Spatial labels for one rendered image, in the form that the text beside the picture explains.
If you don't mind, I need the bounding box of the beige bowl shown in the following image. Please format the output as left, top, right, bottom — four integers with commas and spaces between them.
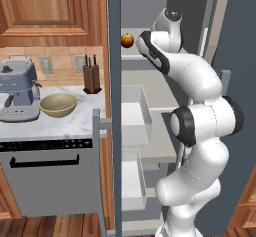
39, 92, 79, 119

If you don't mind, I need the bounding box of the white fridge drawer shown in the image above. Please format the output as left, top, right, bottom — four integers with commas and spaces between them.
121, 84, 154, 148
121, 148, 148, 212

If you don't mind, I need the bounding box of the grey fridge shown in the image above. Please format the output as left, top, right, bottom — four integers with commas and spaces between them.
106, 0, 232, 237

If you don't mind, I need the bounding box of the wooden knife block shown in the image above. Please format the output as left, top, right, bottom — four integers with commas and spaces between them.
82, 54, 103, 95

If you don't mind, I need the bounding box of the orange fruit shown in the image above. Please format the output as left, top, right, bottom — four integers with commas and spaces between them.
120, 32, 135, 49

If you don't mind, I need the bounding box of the grey dishwasher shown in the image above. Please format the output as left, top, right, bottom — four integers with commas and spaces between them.
0, 137, 100, 218

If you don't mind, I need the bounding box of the grey fridge door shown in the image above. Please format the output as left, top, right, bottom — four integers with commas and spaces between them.
194, 0, 256, 237

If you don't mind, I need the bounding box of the blue grey espresso machine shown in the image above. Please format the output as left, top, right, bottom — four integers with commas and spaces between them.
0, 55, 43, 123

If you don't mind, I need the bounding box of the grey fridge door handle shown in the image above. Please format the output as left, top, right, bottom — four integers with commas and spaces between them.
91, 108, 113, 237

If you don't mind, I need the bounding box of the grey wall socket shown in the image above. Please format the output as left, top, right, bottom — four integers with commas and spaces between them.
74, 54, 87, 74
39, 55, 54, 75

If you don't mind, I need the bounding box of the black dishwasher handle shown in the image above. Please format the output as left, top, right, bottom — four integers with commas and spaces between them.
9, 153, 81, 169

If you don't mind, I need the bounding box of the wooden wall cupboard door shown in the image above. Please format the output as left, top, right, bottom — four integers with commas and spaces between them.
0, 0, 107, 48

